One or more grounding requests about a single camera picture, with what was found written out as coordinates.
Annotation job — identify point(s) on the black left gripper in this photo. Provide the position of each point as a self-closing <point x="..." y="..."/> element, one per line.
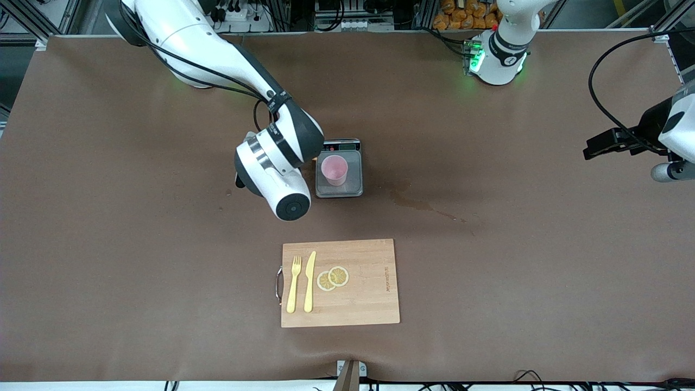
<point x="647" y="128"/>

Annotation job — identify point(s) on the pink cup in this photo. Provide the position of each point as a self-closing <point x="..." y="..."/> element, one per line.
<point x="334" y="168"/>

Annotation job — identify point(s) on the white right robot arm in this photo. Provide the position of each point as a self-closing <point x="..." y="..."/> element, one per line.
<point x="190" y="32"/>

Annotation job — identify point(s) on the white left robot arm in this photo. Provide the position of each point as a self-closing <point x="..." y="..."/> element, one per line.
<point x="502" y="60"/>

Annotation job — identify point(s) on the orange snack pile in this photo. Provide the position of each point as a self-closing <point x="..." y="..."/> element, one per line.
<point x="461" y="16"/>

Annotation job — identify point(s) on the steel kitchen scale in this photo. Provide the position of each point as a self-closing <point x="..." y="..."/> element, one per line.
<point x="353" y="187"/>

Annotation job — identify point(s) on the wooden cutting board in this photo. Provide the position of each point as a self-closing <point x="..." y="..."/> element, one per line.
<point x="369" y="304"/>

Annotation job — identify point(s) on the lemon slice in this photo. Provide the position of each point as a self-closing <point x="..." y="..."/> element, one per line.
<point x="323" y="282"/>
<point x="340" y="275"/>

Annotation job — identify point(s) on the yellow plastic knife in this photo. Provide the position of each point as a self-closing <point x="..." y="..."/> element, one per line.
<point x="309" y="288"/>

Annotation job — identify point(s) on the yellow plastic fork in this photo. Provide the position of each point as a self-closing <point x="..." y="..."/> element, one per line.
<point x="293" y="293"/>

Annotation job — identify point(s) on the white power strip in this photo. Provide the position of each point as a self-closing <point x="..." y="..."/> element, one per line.
<point x="244" y="13"/>

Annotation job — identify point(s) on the aluminium frame profile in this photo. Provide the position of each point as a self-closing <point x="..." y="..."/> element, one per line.
<point x="659" y="33"/>
<point x="40" y="43"/>

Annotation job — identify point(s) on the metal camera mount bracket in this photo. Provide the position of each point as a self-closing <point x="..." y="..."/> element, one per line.
<point x="350" y="377"/>

